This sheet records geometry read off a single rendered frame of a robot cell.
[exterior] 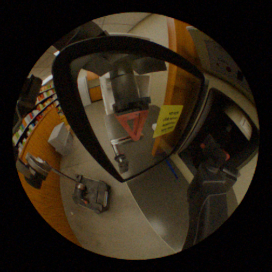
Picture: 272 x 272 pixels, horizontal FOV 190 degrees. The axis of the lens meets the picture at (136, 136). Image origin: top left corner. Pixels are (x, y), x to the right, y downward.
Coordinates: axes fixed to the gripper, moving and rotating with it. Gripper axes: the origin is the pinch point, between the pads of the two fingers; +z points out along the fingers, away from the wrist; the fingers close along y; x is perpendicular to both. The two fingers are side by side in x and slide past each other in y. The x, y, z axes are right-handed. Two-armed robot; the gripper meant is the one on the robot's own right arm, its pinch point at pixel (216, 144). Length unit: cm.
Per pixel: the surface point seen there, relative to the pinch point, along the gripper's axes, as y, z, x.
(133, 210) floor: -14, -46, 122
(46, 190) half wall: 46, -195, 90
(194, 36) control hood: 15.2, -20.6, -29.5
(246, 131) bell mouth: -5.3, -8.4, -14.8
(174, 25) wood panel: 21.4, -20.1, -36.3
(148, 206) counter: -0.7, -32.9, 26.4
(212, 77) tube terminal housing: 12.6, -10.3, -21.9
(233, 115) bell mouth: 1.9, -7.5, -15.4
